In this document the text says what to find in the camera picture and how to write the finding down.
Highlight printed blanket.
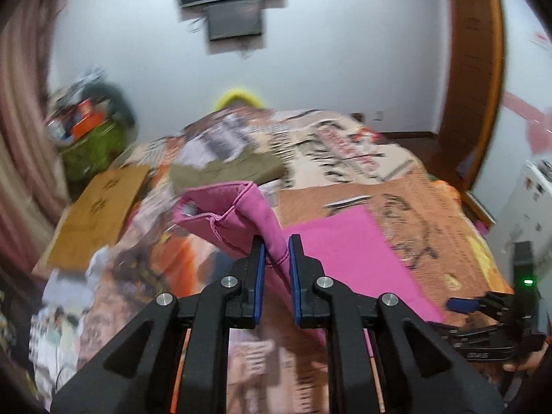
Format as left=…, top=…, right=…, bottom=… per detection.
left=30, top=108, right=514, bottom=414

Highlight small black wall monitor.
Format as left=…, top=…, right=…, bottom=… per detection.
left=206, top=0, right=265, bottom=43

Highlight brown wooden door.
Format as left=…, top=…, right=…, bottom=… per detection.
left=435, top=0, right=505, bottom=199

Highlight white sliding wardrobe door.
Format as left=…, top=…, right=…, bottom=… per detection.
left=470, top=0, right=552, bottom=225

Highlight orange box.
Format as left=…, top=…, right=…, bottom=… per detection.
left=69, top=110, right=106, bottom=139

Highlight green storage box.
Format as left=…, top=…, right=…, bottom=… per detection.
left=58, top=121, right=130, bottom=182

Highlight yellow curved object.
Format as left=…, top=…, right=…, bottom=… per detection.
left=215, top=88, right=266, bottom=110

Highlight yellow wooden lap board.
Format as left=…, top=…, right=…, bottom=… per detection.
left=47, top=165, right=151, bottom=270

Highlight person's right hand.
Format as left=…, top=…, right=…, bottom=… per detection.
left=502, top=341, right=552, bottom=374

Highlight olive green pants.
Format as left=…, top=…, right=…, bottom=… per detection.
left=169, top=152, right=283, bottom=193

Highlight striped red curtain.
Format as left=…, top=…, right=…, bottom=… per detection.
left=0, top=0, right=72, bottom=277

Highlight white fridge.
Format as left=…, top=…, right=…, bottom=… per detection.
left=487, top=159, right=552, bottom=268

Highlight pink pants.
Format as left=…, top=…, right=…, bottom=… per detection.
left=172, top=181, right=445, bottom=348

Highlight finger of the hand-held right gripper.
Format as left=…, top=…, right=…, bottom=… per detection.
left=427, top=323, right=518, bottom=351
left=446, top=292, right=516, bottom=324

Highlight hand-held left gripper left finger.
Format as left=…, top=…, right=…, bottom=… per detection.
left=51, top=235, right=266, bottom=414

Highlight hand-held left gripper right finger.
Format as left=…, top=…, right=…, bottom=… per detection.
left=288, top=234, right=505, bottom=414

